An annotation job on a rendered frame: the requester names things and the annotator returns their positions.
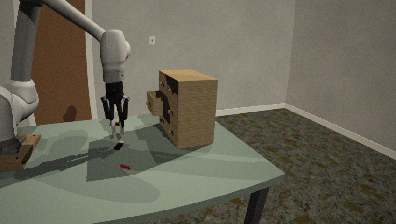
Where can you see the black and white eraser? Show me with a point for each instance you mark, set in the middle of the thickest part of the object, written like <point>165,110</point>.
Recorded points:
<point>119,145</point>

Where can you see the small wooden chest of drawers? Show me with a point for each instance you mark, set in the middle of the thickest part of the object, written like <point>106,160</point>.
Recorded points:
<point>196,107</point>

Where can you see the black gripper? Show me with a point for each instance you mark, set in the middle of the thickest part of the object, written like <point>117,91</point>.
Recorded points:
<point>115,98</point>

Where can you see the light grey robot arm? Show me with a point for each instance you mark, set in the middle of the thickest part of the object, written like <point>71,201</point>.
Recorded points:
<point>18,99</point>

